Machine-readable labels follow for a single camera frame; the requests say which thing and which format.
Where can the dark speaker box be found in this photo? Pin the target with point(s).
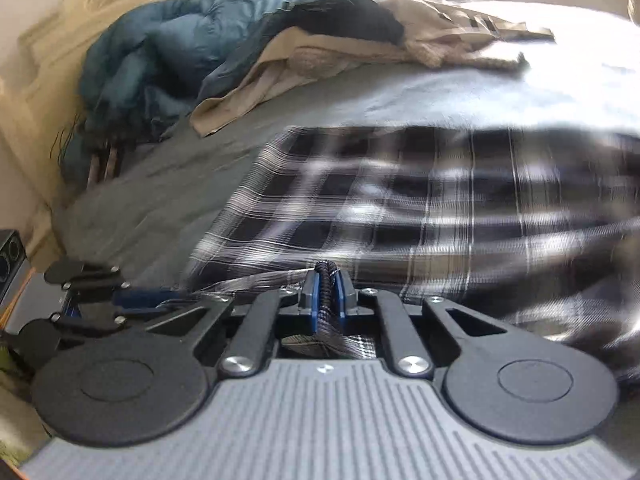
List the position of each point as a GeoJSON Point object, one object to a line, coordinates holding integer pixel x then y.
{"type": "Point", "coordinates": [10, 260]}

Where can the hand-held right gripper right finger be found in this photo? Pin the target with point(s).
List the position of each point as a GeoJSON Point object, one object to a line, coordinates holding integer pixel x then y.
{"type": "Point", "coordinates": [344, 295]}

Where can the checked beige knit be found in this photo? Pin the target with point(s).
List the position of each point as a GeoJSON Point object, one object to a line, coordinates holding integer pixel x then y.
{"type": "Point", "coordinates": [320, 62]}

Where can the pinkish knitted sweater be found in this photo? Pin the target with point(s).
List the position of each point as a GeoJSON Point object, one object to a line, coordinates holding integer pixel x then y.
{"type": "Point", "coordinates": [435, 52]}

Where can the cream carved headboard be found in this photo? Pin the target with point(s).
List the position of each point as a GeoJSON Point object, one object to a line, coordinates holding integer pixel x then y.
{"type": "Point", "coordinates": [50, 85]}

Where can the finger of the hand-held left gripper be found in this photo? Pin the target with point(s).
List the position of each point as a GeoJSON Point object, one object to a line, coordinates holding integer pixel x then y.
{"type": "Point", "coordinates": [90, 319]}
{"type": "Point", "coordinates": [85, 275]}

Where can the pink slipper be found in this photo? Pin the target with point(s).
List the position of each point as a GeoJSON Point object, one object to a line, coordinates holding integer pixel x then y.
{"type": "Point", "coordinates": [97, 162]}
{"type": "Point", "coordinates": [114, 160]}

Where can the dark garment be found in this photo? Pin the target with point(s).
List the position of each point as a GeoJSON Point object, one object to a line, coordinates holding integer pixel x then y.
{"type": "Point", "coordinates": [360, 20]}

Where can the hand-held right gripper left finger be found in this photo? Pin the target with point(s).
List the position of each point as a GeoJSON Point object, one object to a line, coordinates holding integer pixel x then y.
{"type": "Point", "coordinates": [309, 305]}

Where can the blue duvet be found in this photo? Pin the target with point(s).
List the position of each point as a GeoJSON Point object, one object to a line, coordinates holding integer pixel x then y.
{"type": "Point", "coordinates": [150, 55]}

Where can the dark plaid shirt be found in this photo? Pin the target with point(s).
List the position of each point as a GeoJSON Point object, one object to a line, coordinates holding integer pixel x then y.
{"type": "Point", "coordinates": [400, 210]}

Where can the beige cloth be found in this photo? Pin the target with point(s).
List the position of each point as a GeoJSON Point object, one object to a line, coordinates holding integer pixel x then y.
{"type": "Point", "coordinates": [250, 95]}

